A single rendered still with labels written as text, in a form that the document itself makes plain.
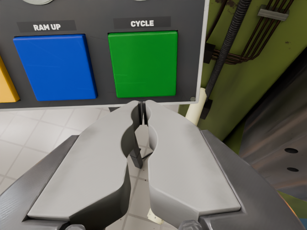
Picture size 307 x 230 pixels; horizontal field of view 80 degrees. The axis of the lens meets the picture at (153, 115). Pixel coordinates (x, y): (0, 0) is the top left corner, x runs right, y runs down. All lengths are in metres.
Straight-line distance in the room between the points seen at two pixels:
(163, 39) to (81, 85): 0.11
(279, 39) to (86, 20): 0.43
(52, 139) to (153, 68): 1.27
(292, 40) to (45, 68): 0.49
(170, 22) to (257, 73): 0.42
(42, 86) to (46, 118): 1.29
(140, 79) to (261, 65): 0.42
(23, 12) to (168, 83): 0.17
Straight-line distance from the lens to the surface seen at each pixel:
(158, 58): 0.22
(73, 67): 0.23
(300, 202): 0.89
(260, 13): 0.48
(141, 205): 1.17
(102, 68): 0.23
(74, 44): 0.23
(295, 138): 0.48
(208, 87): 0.65
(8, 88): 0.28
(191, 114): 0.61
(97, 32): 0.22
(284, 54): 0.56
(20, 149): 1.53
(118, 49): 0.22
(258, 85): 0.64
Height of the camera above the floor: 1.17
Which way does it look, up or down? 61 degrees down
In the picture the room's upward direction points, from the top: 2 degrees counter-clockwise
